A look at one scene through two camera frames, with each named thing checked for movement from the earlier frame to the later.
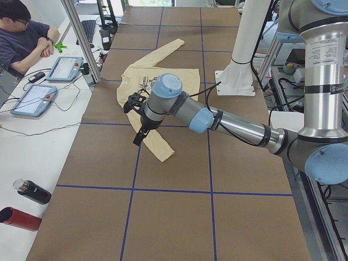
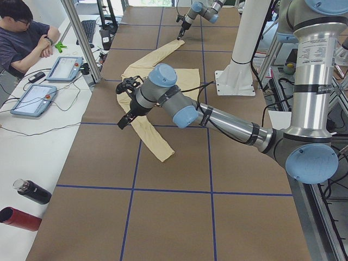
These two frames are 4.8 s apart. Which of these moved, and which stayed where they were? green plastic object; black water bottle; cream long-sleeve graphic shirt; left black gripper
Moved: left black gripper
Stayed: cream long-sleeve graphic shirt; green plastic object; black water bottle
